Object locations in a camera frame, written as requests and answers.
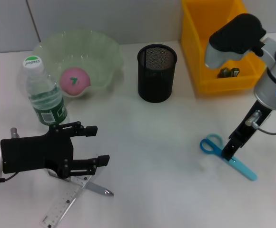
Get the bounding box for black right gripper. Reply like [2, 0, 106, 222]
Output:
[221, 100, 273, 162]

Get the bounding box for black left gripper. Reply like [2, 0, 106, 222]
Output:
[0, 121, 111, 180]

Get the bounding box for blue capped scissors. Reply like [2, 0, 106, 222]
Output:
[199, 133, 258, 181]

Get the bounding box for pink toy peach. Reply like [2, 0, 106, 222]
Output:
[59, 67, 91, 96]

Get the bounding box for clear green-label water bottle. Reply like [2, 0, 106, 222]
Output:
[21, 56, 69, 126]

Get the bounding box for silver ballpoint pen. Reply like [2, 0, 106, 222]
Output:
[49, 170, 115, 197]

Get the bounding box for clear plastic ruler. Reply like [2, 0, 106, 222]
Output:
[39, 174, 95, 228]

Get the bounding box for black mesh pen holder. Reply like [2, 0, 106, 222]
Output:
[137, 43, 178, 104]

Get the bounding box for translucent green fruit bowl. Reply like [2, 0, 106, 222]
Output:
[32, 29, 125, 98]

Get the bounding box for yellow plastic bin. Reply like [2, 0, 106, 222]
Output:
[181, 0, 267, 93]

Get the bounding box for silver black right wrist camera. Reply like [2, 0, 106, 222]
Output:
[204, 13, 267, 70]

